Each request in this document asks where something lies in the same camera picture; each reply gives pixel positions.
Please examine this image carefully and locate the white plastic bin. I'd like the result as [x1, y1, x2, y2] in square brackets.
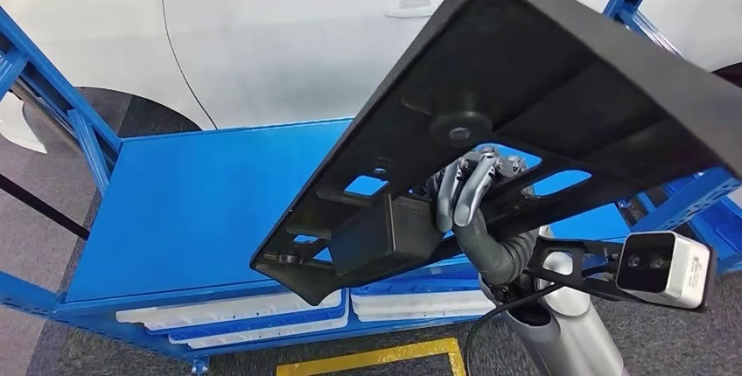
[350, 290, 494, 314]
[168, 317, 350, 352]
[354, 306, 497, 324]
[115, 290, 344, 331]

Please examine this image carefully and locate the blue metal shelf rack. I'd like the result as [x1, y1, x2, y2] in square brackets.
[0, 0, 742, 376]

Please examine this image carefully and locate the yellow floor tape square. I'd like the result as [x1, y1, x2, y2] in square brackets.
[276, 337, 466, 376]

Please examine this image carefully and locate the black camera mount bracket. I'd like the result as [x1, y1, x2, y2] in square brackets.
[524, 237, 720, 314]

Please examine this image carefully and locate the blue wheeled shelf rack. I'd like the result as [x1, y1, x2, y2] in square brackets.
[683, 187, 742, 276]

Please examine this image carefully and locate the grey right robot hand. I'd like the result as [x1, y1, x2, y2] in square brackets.
[425, 150, 528, 262]

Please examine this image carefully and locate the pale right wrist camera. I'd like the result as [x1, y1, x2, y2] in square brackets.
[615, 231, 717, 312]

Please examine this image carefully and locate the white car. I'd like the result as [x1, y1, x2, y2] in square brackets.
[0, 0, 742, 155]

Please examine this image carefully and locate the black barrier belt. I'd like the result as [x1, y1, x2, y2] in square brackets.
[0, 173, 91, 241]

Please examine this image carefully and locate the black plastic bracket part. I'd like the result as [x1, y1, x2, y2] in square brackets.
[250, 0, 742, 307]

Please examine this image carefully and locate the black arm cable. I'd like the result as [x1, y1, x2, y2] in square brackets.
[462, 280, 586, 376]

